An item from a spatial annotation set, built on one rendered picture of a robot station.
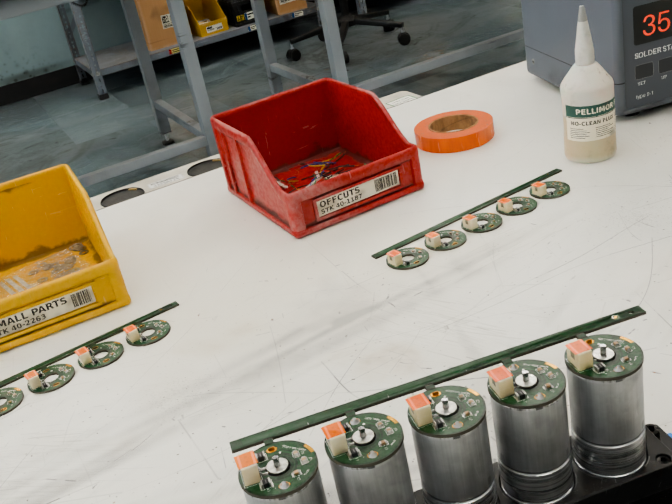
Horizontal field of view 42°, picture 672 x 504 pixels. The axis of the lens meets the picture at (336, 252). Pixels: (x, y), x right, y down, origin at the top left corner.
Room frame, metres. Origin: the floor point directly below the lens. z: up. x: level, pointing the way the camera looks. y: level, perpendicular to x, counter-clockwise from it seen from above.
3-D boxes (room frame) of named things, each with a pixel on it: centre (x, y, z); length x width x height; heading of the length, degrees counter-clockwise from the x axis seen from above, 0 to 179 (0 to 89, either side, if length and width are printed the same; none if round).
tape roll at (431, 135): (0.62, -0.11, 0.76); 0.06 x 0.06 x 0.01
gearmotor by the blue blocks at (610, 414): (0.24, -0.08, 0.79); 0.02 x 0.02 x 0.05
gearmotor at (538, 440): (0.23, -0.05, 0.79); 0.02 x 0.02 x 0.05
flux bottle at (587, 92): (0.54, -0.18, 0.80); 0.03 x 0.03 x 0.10
